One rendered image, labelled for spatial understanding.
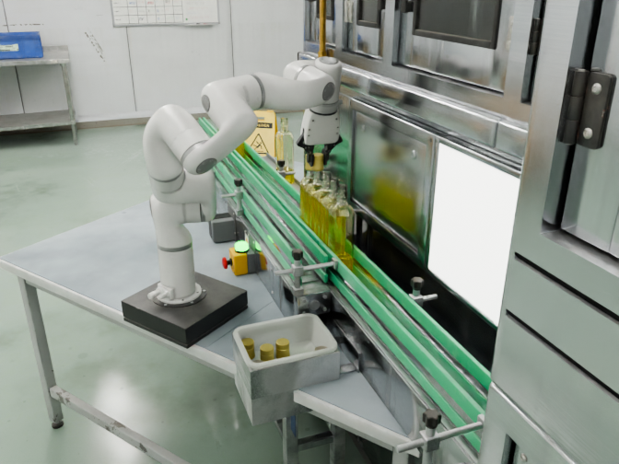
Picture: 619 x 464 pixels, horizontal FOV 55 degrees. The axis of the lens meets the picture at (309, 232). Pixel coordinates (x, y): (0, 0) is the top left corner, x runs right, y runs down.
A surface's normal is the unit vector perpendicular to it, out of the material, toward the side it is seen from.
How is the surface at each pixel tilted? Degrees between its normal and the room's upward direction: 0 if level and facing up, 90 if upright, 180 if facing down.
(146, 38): 90
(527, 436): 90
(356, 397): 0
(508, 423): 90
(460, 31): 90
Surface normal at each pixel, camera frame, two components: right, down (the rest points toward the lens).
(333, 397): 0.00, -0.91
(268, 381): 0.35, 0.37
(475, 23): -0.94, 0.14
